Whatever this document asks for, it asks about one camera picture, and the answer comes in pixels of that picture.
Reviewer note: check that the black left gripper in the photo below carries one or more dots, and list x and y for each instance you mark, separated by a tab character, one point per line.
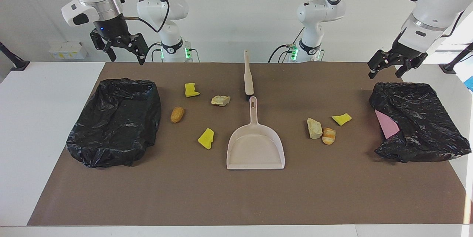
408	50

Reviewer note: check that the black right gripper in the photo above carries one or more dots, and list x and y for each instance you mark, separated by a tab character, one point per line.
111	28

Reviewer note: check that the yellow sponge piece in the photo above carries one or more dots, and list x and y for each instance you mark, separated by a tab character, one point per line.
206	139
191	90
342	119

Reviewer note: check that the brown potato shaped bread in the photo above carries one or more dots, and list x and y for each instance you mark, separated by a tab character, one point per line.
177	115

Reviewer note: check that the striped croissant bread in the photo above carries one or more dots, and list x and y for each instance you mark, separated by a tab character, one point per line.
329	136

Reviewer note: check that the beige foam rock chunk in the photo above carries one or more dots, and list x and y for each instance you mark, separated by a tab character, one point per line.
314	129
220	100

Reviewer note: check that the beige hand brush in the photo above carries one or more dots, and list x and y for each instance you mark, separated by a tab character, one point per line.
248	78

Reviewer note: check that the beige plastic dustpan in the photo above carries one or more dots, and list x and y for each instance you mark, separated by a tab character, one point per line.
255	148

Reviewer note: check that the black trash bag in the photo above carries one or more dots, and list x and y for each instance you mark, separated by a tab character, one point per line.
425	126

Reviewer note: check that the black bag lined bin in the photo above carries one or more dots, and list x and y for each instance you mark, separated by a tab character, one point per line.
111	126

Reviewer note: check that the pink box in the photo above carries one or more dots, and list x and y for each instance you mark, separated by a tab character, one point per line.
386	126

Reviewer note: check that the blue object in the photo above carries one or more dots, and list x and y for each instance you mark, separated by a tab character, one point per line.
470	83

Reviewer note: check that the brown table mat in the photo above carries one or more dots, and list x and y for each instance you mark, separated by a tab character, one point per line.
236	192

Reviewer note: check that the white wall socket box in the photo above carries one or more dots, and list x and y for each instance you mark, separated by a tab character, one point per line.
68	50

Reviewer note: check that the black camera stand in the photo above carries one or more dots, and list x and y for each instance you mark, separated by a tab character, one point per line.
449	67
16	63

